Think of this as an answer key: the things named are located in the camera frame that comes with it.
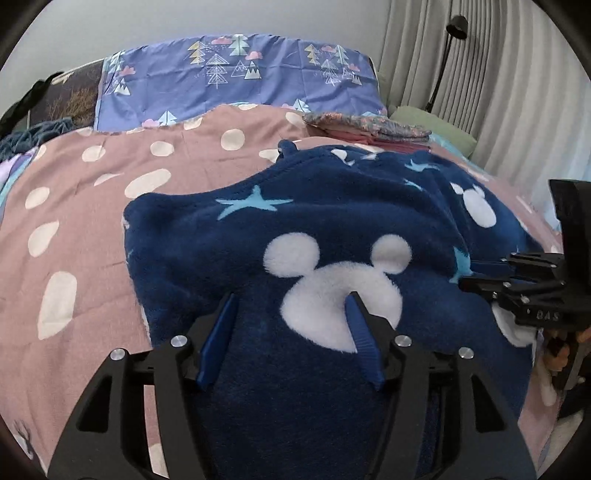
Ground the navy fleece mouse-print garment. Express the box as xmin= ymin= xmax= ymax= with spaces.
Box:
xmin=123 ymin=142 xmax=539 ymax=479

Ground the folded floral clothes stack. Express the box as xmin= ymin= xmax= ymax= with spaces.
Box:
xmin=303 ymin=112 xmax=432 ymax=143

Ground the person's right hand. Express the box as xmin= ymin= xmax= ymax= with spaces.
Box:
xmin=543 ymin=329 xmax=571 ymax=373

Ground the pink polka-dot duvet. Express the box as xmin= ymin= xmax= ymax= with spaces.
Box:
xmin=1 ymin=105 xmax=560 ymax=469

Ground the green pillow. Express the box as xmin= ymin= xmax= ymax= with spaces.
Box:
xmin=391 ymin=106 xmax=477 ymax=158

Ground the grey pleated curtain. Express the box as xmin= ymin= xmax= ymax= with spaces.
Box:
xmin=374 ymin=1 xmax=590 ymax=223

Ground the black floor lamp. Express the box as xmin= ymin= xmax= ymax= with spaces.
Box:
xmin=425 ymin=15 xmax=468 ymax=113

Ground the dark teal crumpled cloth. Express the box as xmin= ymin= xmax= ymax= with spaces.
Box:
xmin=0 ymin=118 xmax=75 ymax=162

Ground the dark tree-print pillow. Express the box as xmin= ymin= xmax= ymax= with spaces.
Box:
xmin=42 ymin=60 xmax=102 ymax=128

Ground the purple tree-print pillow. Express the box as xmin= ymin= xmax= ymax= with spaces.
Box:
xmin=94 ymin=34 xmax=387 ymax=132

